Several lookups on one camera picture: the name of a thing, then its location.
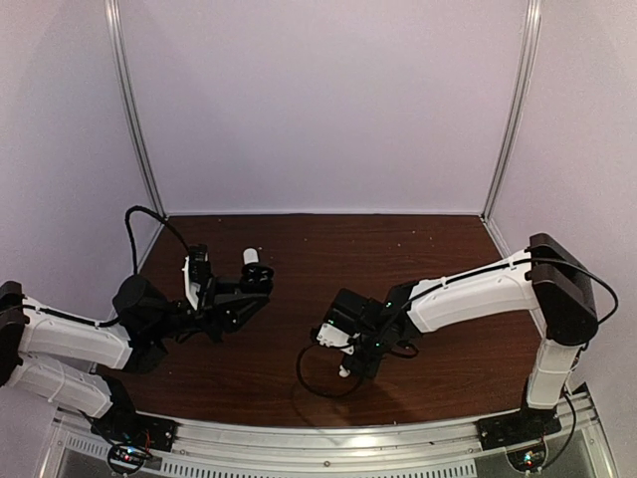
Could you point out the white earbud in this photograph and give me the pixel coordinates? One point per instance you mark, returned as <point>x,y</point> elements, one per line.
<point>343,371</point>

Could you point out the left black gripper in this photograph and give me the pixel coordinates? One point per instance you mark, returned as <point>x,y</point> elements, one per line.
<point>212,319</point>

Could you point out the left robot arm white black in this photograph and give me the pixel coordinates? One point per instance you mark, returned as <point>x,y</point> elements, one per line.
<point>35,337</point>

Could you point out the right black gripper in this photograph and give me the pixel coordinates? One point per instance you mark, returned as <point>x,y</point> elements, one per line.
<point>369,370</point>

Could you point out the right aluminium frame post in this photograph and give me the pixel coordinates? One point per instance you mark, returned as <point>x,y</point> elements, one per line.
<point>530,38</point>

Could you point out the circuit board with leds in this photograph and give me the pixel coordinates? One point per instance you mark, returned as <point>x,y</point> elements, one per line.
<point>126,459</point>
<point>526,460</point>

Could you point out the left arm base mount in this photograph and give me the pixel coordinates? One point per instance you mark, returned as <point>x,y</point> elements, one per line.
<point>140,430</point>

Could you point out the left aluminium frame post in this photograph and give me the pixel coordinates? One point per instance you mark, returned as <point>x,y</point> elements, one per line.
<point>132,117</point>

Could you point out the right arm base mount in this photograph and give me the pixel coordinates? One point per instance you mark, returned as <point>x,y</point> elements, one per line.
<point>515,428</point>

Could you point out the aluminium frame post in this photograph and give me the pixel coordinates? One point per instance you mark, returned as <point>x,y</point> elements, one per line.
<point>530,38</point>
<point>132,117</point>

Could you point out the white charging case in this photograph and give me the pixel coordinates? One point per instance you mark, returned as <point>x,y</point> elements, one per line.
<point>251,256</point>

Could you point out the black round charging case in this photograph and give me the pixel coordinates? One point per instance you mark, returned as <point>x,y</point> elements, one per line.
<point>257,278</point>

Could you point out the left circuit board with leds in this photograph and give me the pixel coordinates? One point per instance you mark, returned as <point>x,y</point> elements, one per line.
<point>126,459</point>

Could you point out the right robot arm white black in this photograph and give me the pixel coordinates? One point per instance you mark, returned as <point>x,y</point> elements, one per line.
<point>542,279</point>

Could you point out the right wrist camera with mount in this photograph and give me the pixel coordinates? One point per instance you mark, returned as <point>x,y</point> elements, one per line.
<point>331,337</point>

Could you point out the right circuit board with leds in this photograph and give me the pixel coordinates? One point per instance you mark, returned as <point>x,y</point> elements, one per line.
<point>526,460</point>

